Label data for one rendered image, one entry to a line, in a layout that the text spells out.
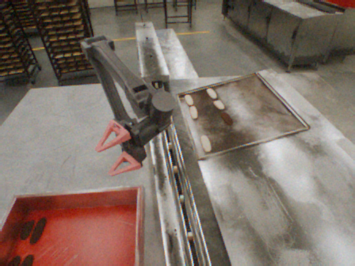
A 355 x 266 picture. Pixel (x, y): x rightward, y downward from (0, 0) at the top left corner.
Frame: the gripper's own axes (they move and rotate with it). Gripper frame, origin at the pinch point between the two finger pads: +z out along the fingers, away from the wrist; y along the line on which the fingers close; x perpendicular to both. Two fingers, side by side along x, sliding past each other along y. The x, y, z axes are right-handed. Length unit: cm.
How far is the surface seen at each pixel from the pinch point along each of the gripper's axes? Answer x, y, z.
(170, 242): -14.4, 33.9, -2.1
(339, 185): -47, 29, -52
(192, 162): 4, 41, -34
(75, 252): 7.3, 35.6, 21.5
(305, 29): 44, 85, -315
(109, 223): 7.4, 37.0, 7.6
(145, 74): 68, 35, -64
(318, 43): 27, 108, -336
